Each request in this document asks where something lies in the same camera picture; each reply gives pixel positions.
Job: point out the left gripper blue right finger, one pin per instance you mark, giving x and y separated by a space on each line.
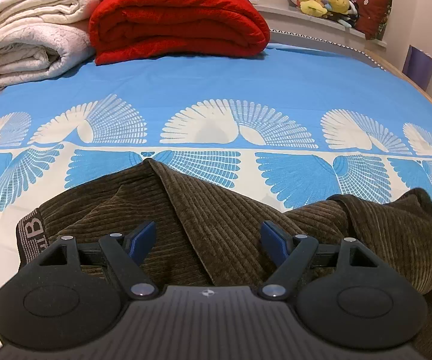
276 242

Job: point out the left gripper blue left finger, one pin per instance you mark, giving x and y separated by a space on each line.
139 243

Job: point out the brown corduroy pants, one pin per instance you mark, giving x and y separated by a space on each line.
207 234

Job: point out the blue white patterned bedsheet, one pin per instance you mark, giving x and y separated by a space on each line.
285 128

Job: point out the red folded blanket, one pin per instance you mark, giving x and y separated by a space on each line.
122 30

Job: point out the purple bag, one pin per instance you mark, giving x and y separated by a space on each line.
418 67

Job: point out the white folded quilt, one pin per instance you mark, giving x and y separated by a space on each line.
43 39

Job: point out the white windowsill ledge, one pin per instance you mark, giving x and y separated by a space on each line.
280 15

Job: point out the yellow plush toys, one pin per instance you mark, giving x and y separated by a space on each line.
321 8

